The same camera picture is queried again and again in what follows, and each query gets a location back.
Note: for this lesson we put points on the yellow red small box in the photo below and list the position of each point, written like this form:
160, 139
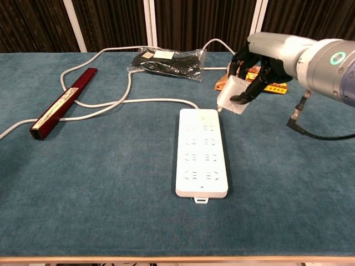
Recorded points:
277, 89

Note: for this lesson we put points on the black item in clear bag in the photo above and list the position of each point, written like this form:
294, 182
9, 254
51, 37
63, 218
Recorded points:
166, 65

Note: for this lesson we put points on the white power adapter plug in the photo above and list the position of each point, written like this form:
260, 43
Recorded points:
227, 95

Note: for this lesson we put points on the dark red long box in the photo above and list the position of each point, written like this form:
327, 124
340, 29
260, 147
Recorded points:
83, 79

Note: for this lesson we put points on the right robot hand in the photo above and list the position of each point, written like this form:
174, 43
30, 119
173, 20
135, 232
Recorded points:
274, 52

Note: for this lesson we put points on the white partition frame post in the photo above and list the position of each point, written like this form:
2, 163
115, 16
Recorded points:
258, 16
150, 22
74, 25

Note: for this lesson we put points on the teal table cloth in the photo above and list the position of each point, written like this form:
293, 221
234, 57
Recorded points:
83, 180

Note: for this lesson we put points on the white power strip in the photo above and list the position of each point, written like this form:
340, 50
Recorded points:
202, 166

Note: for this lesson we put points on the orange spout pouch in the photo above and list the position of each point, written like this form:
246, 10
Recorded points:
220, 84

